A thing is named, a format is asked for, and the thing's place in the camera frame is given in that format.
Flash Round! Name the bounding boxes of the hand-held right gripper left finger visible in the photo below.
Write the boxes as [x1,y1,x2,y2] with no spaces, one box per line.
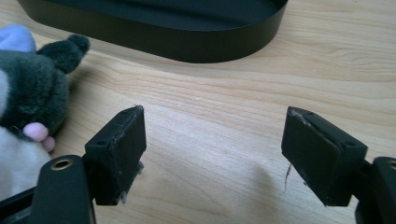
[84,105,148,206]

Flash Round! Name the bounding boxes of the grey and white plush toy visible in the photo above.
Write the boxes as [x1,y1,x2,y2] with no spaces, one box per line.
[0,23,92,202]

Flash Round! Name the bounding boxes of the black oval tray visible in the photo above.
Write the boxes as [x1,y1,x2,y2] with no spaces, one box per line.
[16,0,290,64]

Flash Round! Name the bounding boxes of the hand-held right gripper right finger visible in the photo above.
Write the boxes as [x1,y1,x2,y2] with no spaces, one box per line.
[280,105,369,207]

